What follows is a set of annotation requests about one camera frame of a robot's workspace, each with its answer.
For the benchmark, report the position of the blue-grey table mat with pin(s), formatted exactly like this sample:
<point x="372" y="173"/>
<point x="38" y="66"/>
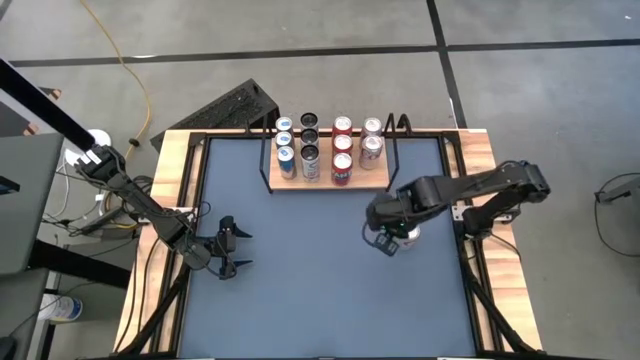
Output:
<point x="310" y="280"/>

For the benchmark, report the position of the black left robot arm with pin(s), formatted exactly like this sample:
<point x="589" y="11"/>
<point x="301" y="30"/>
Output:
<point x="140" y="200"/>

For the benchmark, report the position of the grey cabinet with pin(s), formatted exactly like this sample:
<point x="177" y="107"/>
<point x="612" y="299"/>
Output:
<point x="25" y="200"/>

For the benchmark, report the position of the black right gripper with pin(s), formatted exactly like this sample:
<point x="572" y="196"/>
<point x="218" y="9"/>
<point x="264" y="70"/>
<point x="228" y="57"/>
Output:
<point x="392" y="215"/>

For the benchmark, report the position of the black pole white base stand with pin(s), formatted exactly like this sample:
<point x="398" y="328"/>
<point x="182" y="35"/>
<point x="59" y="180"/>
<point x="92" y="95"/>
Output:
<point x="45" y="107"/>

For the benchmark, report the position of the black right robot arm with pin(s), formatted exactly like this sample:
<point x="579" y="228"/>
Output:
<point x="480" y="187"/>

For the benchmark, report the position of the black metal shelf side frame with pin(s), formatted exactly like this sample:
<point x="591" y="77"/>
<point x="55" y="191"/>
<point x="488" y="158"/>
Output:
<point x="263" y="172"/>
<point x="397" y="150"/>

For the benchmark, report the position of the white blue plastic container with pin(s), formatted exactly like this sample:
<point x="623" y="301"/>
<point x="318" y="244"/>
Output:
<point x="62" y="308"/>

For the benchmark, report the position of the red Fanta strawberry can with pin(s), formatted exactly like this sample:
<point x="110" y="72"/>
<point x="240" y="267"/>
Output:
<point x="342" y="125"/>
<point x="343" y="143"/>
<point x="342" y="169"/>

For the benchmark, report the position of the black metal table frame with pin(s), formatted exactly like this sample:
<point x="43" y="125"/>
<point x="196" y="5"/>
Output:
<point x="225" y="135"/>

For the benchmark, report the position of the silver Diet Coke can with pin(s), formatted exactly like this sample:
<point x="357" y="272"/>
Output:
<point x="372" y="125"/>
<point x="371" y="151"/>
<point x="411" y="239"/>

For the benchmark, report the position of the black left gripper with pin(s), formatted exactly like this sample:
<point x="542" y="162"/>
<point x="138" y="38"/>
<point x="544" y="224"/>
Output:
<point x="226" y="245"/>

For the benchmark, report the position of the blue silver Red Bull can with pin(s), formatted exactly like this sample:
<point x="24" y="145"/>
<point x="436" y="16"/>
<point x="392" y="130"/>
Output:
<point x="284" y="123"/>
<point x="284" y="139"/>
<point x="286" y="161"/>

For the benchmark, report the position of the black perforated metal crate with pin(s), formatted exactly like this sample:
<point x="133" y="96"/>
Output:
<point x="225" y="107"/>

